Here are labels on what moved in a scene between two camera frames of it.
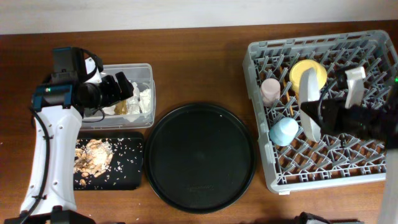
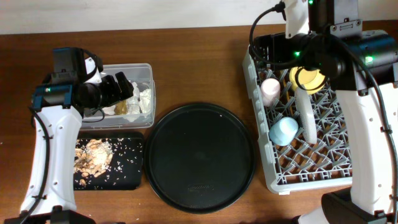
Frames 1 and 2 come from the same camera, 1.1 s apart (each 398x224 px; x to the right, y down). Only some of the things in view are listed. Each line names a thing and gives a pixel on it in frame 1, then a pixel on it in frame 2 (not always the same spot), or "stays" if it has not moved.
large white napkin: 134,107 stays
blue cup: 283,132 stays
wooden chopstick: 286,90 stays
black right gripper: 332,110 → 276,45
